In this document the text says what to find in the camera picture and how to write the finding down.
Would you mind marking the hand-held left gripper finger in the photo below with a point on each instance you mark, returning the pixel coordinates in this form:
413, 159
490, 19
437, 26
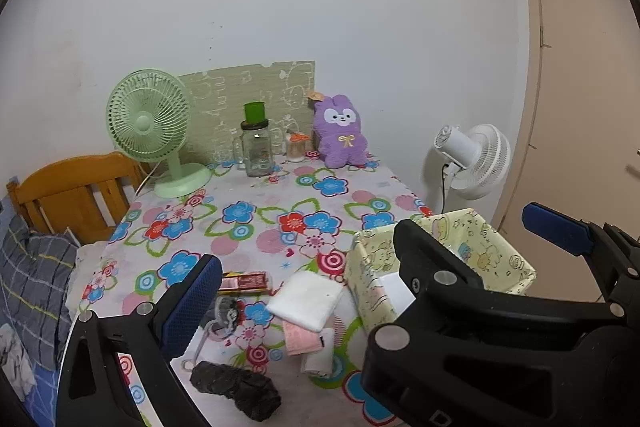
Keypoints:
192, 302

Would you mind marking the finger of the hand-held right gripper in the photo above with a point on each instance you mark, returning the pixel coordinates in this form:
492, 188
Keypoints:
425, 257
555, 227

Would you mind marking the yellow cartoon fabric basket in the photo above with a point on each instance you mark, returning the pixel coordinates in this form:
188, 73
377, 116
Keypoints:
370, 269

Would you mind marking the white towel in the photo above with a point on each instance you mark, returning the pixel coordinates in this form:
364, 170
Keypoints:
305, 299

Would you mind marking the grey knit sock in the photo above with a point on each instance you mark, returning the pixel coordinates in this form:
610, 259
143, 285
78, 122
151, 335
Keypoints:
227, 314

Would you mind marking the red rectangular packet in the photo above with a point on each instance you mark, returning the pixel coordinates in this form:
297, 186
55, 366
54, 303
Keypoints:
247, 282

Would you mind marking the black rolled cloth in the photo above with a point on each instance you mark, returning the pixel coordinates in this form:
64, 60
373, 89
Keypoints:
235, 387

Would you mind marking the white standing fan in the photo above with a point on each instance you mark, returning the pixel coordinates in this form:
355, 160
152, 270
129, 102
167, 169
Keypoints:
475, 152

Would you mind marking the pink small towel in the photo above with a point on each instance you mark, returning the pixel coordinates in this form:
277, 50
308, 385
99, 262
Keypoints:
300, 338

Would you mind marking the beige rolled cloth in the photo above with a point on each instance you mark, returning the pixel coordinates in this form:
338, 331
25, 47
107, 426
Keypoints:
317, 357

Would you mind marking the floral tablecloth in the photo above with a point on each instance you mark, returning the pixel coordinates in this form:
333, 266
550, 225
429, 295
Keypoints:
300, 187

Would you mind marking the purple plush bunny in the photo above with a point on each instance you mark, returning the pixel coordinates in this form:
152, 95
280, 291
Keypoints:
342, 137

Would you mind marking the beige door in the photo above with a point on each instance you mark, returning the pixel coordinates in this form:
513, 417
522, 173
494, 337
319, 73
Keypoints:
575, 82

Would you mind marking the grey plaid pillow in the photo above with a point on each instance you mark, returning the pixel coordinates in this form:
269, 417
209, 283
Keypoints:
35, 282

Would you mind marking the small jar with orange lid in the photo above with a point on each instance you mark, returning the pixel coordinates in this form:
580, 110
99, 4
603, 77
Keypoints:
296, 149

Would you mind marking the wooden bed headboard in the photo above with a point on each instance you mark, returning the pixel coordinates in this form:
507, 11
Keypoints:
65, 187

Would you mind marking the blue bed sheet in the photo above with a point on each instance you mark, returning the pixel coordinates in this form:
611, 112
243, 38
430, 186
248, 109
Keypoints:
37, 402

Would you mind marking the green desk fan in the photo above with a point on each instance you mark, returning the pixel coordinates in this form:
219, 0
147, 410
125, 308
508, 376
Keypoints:
147, 122

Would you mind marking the green plastic cup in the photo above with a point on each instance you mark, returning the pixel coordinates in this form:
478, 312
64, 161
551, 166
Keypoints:
254, 112

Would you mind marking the green cartoon wall panel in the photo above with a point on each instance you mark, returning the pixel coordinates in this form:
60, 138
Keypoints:
225, 92

